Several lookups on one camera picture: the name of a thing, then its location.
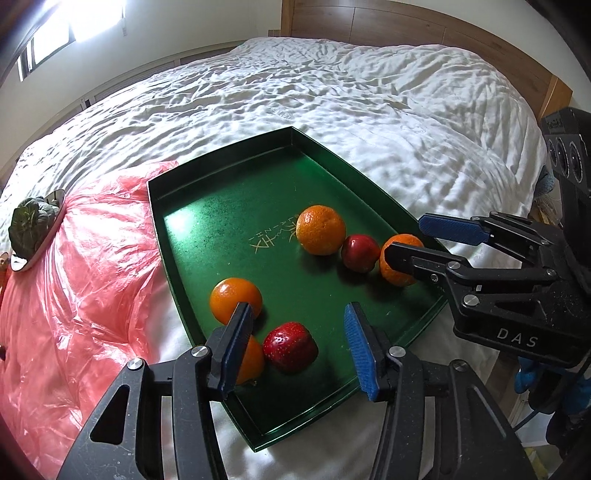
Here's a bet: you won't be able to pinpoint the blue patterned clothing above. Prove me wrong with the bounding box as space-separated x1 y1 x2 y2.
515 357 591 416

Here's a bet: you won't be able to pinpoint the window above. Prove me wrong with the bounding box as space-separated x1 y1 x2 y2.
16 0 127 84

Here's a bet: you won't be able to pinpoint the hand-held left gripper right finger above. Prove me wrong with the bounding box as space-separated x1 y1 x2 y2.
344 302 541 480

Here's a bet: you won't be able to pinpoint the green rectangular tray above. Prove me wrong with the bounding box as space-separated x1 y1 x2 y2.
147 126 455 453

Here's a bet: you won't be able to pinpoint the bed with white quilt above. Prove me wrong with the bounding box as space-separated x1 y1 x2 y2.
0 37 550 480

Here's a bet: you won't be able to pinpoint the pink plastic sheet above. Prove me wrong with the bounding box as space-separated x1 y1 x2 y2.
0 159 204 444

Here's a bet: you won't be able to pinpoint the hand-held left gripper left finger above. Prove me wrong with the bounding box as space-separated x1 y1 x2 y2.
55 302 254 480

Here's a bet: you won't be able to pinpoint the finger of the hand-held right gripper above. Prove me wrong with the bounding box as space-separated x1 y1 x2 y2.
419 211 561 261
387 243 558 297

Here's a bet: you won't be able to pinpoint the red strawberry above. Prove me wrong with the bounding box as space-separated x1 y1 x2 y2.
263 322 319 374

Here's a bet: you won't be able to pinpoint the red apple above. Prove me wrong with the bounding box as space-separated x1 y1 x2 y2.
341 234 380 274

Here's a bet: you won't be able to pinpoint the wooden headboard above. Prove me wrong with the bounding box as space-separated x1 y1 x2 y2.
279 0 573 125

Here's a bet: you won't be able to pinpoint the blue knitted cloth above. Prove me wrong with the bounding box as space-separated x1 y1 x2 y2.
536 165 557 199

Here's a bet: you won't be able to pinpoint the orange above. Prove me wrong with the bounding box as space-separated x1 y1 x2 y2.
379 234 424 288
209 277 263 326
233 335 266 386
296 205 347 256

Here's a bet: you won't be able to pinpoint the grey plate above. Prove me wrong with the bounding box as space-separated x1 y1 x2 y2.
10 188 66 274

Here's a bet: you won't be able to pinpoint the dark leafy greens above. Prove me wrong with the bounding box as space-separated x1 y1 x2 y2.
8 196 61 259

